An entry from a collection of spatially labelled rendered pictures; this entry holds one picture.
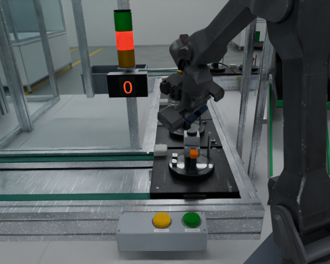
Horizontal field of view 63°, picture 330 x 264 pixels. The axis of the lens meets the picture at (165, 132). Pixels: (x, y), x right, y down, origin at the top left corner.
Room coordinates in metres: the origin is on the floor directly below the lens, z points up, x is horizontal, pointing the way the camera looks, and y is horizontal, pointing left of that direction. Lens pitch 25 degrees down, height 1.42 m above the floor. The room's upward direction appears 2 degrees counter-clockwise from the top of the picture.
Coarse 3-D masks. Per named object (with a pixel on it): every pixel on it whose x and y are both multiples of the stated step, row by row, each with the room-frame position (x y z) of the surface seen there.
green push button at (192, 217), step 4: (188, 212) 0.50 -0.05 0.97; (192, 212) 0.50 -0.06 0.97; (184, 216) 0.49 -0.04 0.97; (188, 216) 0.49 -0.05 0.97; (192, 216) 0.49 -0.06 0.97; (196, 216) 0.48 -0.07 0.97; (184, 220) 0.48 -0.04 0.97; (188, 220) 0.47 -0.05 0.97; (192, 220) 0.47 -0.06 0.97; (196, 220) 0.47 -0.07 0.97; (188, 224) 0.47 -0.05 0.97; (192, 224) 0.46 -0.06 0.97; (196, 224) 0.47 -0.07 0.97
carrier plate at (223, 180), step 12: (156, 156) 0.77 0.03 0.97; (168, 156) 0.77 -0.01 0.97; (216, 156) 0.76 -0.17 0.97; (156, 168) 0.70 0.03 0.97; (168, 168) 0.70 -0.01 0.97; (216, 168) 0.69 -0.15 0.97; (228, 168) 0.69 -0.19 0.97; (156, 180) 0.64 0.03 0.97; (168, 180) 0.63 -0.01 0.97; (180, 180) 0.63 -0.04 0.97; (204, 180) 0.63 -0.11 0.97; (216, 180) 0.63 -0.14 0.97; (228, 180) 0.63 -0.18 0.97; (156, 192) 0.58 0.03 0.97; (168, 192) 0.58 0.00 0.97; (180, 192) 0.58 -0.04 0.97; (192, 192) 0.58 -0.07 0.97; (204, 192) 0.58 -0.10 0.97; (216, 192) 0.58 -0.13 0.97; (228, 192) 0.57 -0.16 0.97
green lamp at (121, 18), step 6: (120, 12) 0.81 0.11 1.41; (126, 12) 0.80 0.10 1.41; (114, 18) 0.81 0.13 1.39; (120, 18) 0.80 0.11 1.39; (126, 18) 0.80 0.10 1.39; (120, 24) 0.80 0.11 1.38; (126, 24) 0.80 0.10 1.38; (132, 24) 0.82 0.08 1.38; (120, 30) 0.80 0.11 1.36; (126, 30) 0.80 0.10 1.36; (132, 30) 0.82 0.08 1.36
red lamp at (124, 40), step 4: (116, 32) 0.81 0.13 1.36; (120, 32) 0.80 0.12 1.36; (124, 32) 0.80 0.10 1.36; (128, 32) 0.80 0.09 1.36; (132, 32) 0.81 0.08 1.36; (116, 36) 0.81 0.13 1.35; (120, 36) 0.80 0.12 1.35; (124, 36) 0.80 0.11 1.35; (128, 36) 0.80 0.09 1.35; (132, 36) 0.81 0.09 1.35; (116, 40) 0.81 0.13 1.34; (120, 40) 0.80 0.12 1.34; (124, 40) 0.80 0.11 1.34; (128, 40) 0.80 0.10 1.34; (132, 40) 0.81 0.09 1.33; (116, 44) 0.82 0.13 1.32; (120, 44) 0.80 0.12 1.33; (124, 44) 0.80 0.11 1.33; (128, 44) 0.80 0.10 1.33; (132, 44) 0.81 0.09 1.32; (120, 48) 0.80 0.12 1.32; (124, 48) 0.80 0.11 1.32; (128, 48) 0.80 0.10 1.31; (132, 48) 0.81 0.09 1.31
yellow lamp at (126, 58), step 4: (120, 52) 0.80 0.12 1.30; (124, 52) 0.80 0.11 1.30; (128, 52) 0.80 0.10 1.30; (132, 52) 0.81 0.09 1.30; (120, 56) 0.80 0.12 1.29; (124, 56) 0.80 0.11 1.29; (128, 56) 0.80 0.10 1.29; (132, 56) 0.81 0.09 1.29; (120, 60) 0.80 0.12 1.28; (124, 60) 0.80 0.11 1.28; (128, 60) 0.80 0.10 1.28; (132, 60) 0.80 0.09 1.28; (120, 64) 0.80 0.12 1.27; (124, 64) 0.80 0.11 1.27; (128, 64) 0.80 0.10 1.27; (132, 64) 0.80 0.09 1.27
